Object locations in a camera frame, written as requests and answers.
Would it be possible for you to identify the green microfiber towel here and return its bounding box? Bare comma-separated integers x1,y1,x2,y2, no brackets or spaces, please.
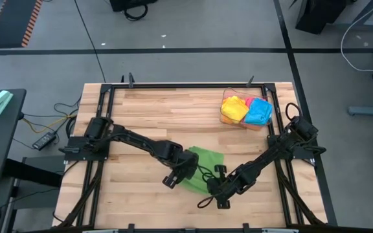
177,146,225,196

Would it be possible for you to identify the yellow microfiber towel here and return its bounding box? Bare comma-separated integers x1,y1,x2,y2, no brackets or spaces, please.
221,95,249,124

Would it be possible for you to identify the blue microfiber towel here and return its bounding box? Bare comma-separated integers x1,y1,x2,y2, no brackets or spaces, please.
243,98,273,126

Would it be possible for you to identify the clear plastic bin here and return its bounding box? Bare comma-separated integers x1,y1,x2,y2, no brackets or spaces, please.
220,87,274,132

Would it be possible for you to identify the black power adapter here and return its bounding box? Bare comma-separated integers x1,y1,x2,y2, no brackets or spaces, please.
31,131,57,151

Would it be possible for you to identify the grey desk leg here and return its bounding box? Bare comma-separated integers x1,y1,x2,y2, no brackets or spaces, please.
348,104,373,117
327,19,373,32

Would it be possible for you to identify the black equipment base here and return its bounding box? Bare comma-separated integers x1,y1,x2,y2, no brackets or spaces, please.
109,0,159,13

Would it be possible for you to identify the black side desk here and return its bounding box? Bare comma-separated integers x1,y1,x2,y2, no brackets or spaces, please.
0,89,28,184

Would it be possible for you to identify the black cabinet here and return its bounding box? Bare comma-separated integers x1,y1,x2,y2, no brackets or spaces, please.
295,0,349,36

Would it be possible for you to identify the black floor mat orange edge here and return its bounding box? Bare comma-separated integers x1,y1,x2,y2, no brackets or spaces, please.
0,0,44,50

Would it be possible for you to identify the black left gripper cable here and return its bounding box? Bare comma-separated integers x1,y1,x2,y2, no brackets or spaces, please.
196,164,219,183

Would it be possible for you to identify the black metal rig frame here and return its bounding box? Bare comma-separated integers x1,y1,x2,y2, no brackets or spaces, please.
56,72,328,233

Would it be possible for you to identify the black right arm base cable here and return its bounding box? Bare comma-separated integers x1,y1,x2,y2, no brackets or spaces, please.
284,102,302,122

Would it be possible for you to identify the yellow floor cable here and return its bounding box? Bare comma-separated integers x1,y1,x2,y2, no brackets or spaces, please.
22,113,78,134

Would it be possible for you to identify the black coiled cable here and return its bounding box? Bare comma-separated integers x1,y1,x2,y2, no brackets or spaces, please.
123,3,149,22

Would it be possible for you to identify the black floor cable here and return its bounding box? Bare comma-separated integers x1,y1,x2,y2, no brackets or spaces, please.
73,0,107,83

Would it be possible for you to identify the white floor cable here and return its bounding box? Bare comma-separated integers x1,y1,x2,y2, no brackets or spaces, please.
340,0,373,73

